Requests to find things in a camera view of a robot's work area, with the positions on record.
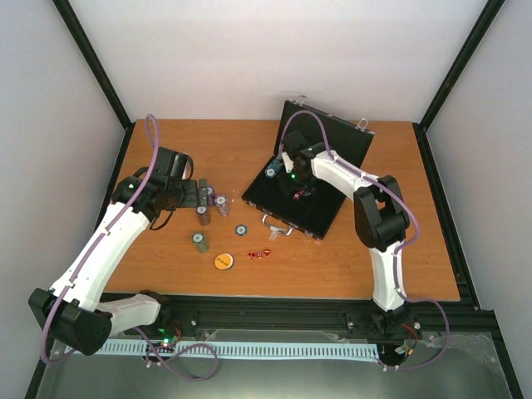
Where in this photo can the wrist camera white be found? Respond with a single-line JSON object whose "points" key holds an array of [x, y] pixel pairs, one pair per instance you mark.
{"points": [[188, 170], [287, 162]]}

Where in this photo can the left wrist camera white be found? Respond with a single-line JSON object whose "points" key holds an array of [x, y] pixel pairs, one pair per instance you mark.
{"points": [[188, 170]]}

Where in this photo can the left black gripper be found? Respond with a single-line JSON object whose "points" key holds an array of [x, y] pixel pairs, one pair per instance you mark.
{"points": [[193, 200]]}

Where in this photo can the single blue poker chip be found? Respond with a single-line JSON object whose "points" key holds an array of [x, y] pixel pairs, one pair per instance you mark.
{"points": [[241, 230]]}

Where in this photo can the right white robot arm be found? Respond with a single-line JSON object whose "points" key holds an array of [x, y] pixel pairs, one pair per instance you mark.
{"points": [[379, 217]]}

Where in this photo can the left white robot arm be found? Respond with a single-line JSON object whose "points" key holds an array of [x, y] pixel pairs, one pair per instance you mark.
{"points": [[71, 310]]}

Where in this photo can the black aluminium frame rail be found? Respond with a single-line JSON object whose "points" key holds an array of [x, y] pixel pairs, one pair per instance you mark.
{"points": [[349, 318]]}

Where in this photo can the blue chip stack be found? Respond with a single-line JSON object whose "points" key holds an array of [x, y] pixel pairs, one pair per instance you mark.
{"points": [[273, 168]]}

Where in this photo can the purple chip stack rear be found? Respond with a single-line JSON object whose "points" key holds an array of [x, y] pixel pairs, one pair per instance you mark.
{"points": [[210, 196]]}

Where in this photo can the black poker set case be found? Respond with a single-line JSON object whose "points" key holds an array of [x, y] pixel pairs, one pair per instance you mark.
{"points": [[300, 129]]}

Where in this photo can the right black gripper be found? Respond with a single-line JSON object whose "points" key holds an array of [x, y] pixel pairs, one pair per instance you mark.
{"points": [[287, 187]]}

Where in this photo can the green chip stack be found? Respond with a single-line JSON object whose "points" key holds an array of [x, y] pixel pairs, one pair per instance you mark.
{"points": [[200, 242]]}

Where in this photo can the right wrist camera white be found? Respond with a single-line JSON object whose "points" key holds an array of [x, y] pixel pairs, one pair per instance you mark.
{"points": [[287, 162]]}

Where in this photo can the orange big blind button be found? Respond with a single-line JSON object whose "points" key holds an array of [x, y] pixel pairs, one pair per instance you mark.
{"points": [[224, 261]]}

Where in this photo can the purple chip stack right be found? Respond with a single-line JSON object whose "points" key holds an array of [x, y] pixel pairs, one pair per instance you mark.
{"points": [[222, 205]]}

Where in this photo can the light blue slotted cable duct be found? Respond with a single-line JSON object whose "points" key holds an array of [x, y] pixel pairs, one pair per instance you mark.
{"points": [[273, 351]]}

